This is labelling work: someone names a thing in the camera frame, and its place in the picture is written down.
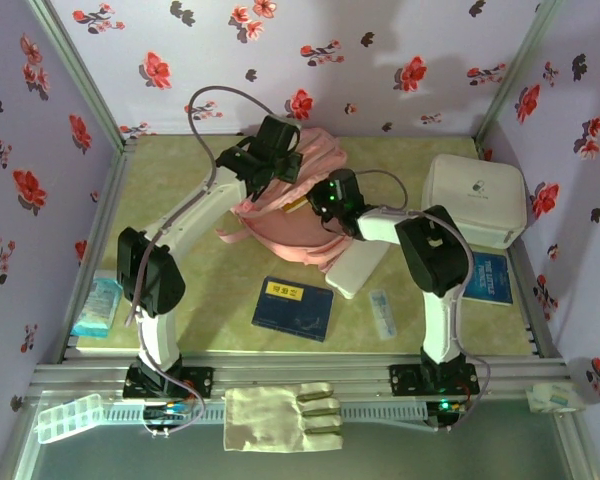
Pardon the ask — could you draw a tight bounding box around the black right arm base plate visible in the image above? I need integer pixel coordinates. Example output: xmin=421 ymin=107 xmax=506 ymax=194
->
xmin=388 ymin=363 xmax=481 ymax=399

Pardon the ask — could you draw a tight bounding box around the aluminium frame side rail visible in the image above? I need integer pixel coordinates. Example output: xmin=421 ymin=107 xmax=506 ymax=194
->
xmin=52 ymin=144 xmax=139 ymax=364
xmin=474 ymin=139 xmax=566 ymax=361

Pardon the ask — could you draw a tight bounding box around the grey right arm cable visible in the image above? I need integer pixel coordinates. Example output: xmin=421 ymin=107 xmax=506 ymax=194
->
xmin=357 ymin=168 xmax=492 ymax=434

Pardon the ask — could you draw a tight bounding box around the long aluminium frame beam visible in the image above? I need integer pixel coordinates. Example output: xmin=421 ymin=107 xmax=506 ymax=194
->
xmin=27 ymin=354 xmax=574 ymax=401

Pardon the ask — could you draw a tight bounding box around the white rectangular pencil case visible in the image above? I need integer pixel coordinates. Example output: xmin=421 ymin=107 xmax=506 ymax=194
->
xmin=324 ymin=239 xmax=389 ymax=300

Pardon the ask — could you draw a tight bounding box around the blue Little Prince book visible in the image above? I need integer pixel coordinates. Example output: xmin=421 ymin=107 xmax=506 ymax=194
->
xmin=462 ymin=249 xmax=515 ymax=307

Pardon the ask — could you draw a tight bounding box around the beige work glove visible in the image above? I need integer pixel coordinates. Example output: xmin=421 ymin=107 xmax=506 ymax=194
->
xmin=223 ymin=382 xmax=345 ymax=453

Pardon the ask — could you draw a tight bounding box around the pink backpack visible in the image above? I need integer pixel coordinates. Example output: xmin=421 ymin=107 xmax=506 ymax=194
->
xmin=215 ymin=127 xmax=364 ymax=275

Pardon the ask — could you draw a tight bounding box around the dark blue yellow-label book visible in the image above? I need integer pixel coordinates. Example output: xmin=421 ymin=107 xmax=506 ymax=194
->
xmin=251 ymin=275 xmax=335 ymax=343

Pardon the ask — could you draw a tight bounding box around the white slotted cable duct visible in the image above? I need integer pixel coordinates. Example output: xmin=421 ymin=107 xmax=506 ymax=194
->
xmin=102 ymin=401 xmax=429 ymax=425

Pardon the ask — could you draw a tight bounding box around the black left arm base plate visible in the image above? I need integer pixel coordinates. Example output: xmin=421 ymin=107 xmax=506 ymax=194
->
xmin=123 ymin=364 xmax=216 ymax=400

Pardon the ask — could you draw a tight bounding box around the white zipped medicine bag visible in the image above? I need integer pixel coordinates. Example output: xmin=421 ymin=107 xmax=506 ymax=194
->
xmin=419 ymin=153 xmax=529 ymax=250

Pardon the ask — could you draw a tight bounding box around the grey left arm cable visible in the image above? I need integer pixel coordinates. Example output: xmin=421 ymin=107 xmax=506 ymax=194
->
xmin=124 ymin=85 xmax=276 ymax=439

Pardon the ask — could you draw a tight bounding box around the aluminium frame post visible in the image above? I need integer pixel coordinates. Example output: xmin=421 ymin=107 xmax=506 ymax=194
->
xmin=27 ymin=0 xmax=139 ymax=156
xmin=473 ymin=0 xmax=566 ymax=151

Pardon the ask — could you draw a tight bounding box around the clear blue plastic case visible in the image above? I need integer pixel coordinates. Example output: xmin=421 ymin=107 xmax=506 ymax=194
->
xmin=368 ymin=287 xmax=399 ymax=342

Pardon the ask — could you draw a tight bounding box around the small circuit board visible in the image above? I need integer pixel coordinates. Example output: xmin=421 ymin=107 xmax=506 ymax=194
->
xmin=142 ymin=402 xmax=191 ymax=424
xmin=429 ymin=397 xmax=469 ymax=419

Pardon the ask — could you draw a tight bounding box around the clear plastic organizer box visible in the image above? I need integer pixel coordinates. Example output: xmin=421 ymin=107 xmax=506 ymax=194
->
xmin=37 ymin=393 xmax=105 ymax=445

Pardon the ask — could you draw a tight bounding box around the light blue tissue pack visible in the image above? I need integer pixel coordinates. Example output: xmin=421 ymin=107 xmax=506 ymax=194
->
xmin=69 ymin=272 xmax=124 ymax=340

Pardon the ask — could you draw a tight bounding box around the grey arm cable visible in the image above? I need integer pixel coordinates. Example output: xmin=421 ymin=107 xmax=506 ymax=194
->
xmin=357 ymin=168 xmax=492 ymax=434
xmin=124 ymin=85 xmax=276 ymax=439

